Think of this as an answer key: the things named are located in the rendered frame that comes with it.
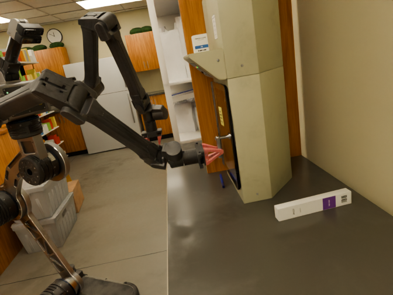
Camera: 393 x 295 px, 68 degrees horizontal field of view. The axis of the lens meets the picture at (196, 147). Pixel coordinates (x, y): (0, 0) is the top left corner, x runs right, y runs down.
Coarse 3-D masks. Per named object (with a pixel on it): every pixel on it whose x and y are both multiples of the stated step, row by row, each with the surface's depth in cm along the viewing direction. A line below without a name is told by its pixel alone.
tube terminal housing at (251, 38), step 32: (224, 0) 90; (256, 0) 93; (224, 32) 93; (256, 32) 94; (256, 64) 97; (256, 96) 100; (256, 128) 103; (256, 160) 106; (288, 160) 121; (256, 192) 110
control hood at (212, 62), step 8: (184, 56) 118; (192, 56) 94; (200, 56) 94; (208, 56) 94; (216, 56) 95; (200, 64) 95; (208, 64) 95; (216, 64) 95; (224, 64) 96; (208, 72) 97; (216, 72) 96; (224, 72) 96
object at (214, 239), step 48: (192, 144) 200; (192, 192) 128; (288, 192) 113; (192, 240) 94; (240, 240) 90; (288, 240) 86; (336, 240) 82; (384, 240) 79; (192, 288) 74; (240, 288) 72; (288, 288) 69; (336, 288) 67; (384, 288) 65
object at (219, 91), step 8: (216, 88) 116; (224, 88) 99; (216, 96) 120; (224, 96) 102; (216, 104) 124; (224, 104) 105; (216, 112) 129; (224, 112) 108; (224, 120) 112; (224, 128) 116; (232, 136) 103; (224, 144) 124; (232, 144) 104; (224, 152) 129; (232, 152) 107; (224, 160) 135; (232, 160) 111; (232, 168) 114; (232, 176) 118
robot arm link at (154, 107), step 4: (136, 104) 136; (148, 104) 142; (152, 104) 141; (136, 108) 137; (140, 108) 136; (148, 108) 139; (152, 108) 138; (156, 108) 137; (160, 108) 136; (164, 108) 139; (140, 112) 138; (144, 112) 137; (152, 112) 139; (156, 112) 138; (160, 112) 137; (164, 112) 139; (156, 116) 139; (160, 116) 138; (164, 116) 139
